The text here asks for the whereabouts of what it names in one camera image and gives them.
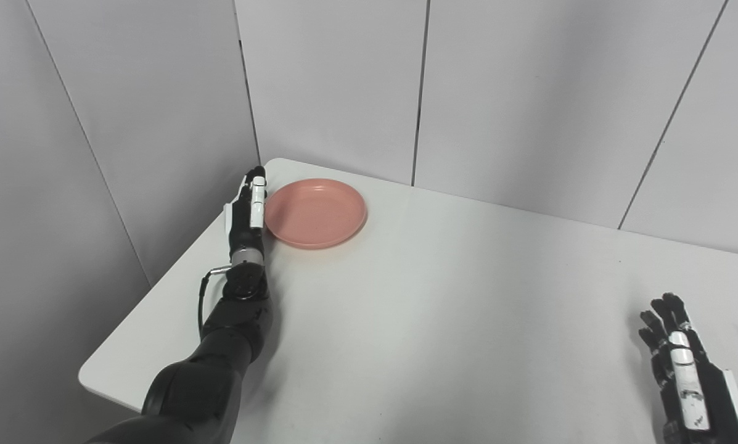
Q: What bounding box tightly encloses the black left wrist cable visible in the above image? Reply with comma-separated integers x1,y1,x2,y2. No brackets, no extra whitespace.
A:
197,265,234,343

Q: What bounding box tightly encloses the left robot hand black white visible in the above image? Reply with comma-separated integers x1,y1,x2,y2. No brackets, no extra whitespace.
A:
223,166,267,250

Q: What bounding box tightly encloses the pink round plate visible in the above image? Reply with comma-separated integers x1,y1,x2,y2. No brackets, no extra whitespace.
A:
264,178,368,250

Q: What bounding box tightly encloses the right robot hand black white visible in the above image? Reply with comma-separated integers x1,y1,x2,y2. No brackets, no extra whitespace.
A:
638,293,738,444

